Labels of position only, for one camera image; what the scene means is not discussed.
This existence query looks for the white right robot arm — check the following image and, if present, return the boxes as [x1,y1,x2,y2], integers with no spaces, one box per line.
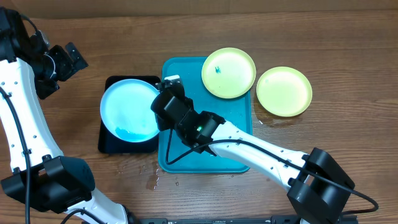
[151,80,354,223]

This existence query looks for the black rectangular tray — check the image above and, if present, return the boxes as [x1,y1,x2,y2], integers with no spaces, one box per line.
[98,76,160,154]

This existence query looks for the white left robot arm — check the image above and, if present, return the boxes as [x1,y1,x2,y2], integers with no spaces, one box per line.
[1,8,136,223]

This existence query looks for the teal rectangular tray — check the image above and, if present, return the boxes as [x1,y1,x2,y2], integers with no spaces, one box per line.
[158,57,252,174]

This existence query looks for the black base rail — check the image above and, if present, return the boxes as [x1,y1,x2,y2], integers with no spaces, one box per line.
[124,214,358,224]

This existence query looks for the yellow plate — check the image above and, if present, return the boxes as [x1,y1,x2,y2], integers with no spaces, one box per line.
[256,67,313,117]
[201,47,256,99]

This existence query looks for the light blue plate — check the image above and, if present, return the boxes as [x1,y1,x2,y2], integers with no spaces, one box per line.
[100,79,159,142]

